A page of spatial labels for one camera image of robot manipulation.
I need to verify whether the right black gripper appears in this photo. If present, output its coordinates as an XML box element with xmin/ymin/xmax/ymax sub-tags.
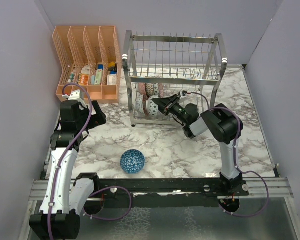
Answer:
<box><xmin>151</xmin><ymin>95</ymin><xmax>189</xmax><ymax>126</ymax></box>

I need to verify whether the blue floral bowl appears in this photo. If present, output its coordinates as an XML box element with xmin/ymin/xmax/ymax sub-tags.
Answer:
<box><xmin>146</xmin><ymin>95</ymin><xmax>163</xmax><ymax>118</ymax></box>

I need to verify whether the brown patterned bowl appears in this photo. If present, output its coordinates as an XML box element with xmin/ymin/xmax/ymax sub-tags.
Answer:
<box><xmin>145</xmin><ymin>83</ymin><xmax>155</xmax><ymax>98</ymax></box>

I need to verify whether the pink circle pattern bowl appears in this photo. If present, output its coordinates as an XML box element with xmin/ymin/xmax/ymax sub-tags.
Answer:
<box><xmin>153</xmin><ymin>83</ymin><xmax>164</xmax><ymax>98</ymax></box>

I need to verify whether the red geometric bowl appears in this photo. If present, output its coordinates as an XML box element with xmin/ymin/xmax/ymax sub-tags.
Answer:
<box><xmin>135</xmin><ymin>94</ymin><xmax>148</xmax><ymax>117</ymax></box>

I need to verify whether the blue triangle bowl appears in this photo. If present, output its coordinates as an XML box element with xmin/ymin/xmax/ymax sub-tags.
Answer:
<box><xmin>120</xmin><ymin>149</ymin><xmax>146</xmax><ymax>174</ymax></box>

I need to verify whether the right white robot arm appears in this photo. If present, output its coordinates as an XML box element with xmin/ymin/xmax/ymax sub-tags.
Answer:
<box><xmin>153</xmin><ymin>94</ymin><xmax>244</xmax><ymax>196</ymax></box>

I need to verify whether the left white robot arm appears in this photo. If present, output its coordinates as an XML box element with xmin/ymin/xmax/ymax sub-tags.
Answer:
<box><xmin>29</xmin><ymin>100</ymin><xmax>107</xmax><ymax>240</ymax></box>

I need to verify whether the steel dish rack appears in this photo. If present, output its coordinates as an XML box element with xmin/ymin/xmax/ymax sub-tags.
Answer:
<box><xmin>122</xmin><ymin>30</ymin><xmax>228</xmax><ymax>127</ymax></box>

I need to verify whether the orange white box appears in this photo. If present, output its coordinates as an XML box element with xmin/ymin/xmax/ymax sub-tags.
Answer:
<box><xmin>78</xmin><ymin>65</ymin><xmax>91</xmax><ymax>86</ymax></box>

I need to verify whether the small bottle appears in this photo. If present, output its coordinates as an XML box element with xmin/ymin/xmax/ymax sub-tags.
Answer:
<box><xmin>67</xmin><ymin>72</ymin><xmax>75</xmax><ymax>83</ymax></box>

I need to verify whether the white label box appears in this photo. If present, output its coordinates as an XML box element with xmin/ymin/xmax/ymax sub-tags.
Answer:
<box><xmin>107</xmin><ymin>74</ymin><xmax>117</xmax><ymax>86</ymax></box>

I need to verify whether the green white box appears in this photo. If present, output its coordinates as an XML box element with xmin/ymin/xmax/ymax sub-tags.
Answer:
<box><xmin>91</xmin><ymin>63</ymin><xmax>104</xmax><ymax>85</ymax></box>

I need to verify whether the peach desk organizer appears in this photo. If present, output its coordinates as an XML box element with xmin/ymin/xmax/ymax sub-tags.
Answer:
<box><xmin>52</xmin><ymin>26</ymin><xmax>122</xmax><ymax>104</ymax></box>

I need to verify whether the yellow black item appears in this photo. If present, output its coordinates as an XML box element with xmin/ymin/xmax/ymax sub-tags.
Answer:
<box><xmin>107</xmin><ymin>61</ymin><xmax>117</xmax><ymax>72</ymax></box>

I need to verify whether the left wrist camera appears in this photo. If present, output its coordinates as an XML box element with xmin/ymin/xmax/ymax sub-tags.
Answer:
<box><xmin>62</xmin><ymin>89</ymin><xmax>84</xmax><ymax>102</ymax></box>

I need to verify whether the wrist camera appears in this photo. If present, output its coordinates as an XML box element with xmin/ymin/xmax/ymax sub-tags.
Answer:
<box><xmin>62</xmin><ymin>89</ymin><xmax>84</xmax><ymax>102</ymax></box>
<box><xmin>178</xmin><ymin>90</ymin><xmax>191</xmax><ymax>99</ymax></box>

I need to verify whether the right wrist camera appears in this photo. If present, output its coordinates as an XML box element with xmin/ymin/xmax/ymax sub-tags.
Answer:
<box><xmin>178</xmin><ymin>90</ymin><xmax>191</xmax><ymax>99</ymax></box>

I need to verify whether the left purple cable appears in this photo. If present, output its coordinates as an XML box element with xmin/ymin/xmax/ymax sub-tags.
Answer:
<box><xmin>47</xmin><ymin>83</ymin><xmax>133</xmax><ymax>240</ymax></box>

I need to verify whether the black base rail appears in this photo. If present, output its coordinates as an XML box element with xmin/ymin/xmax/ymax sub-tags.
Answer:
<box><xmin>77</xmin><ymin>176</ymin><xmax>249</xmax><ymax>211</ymax></box>

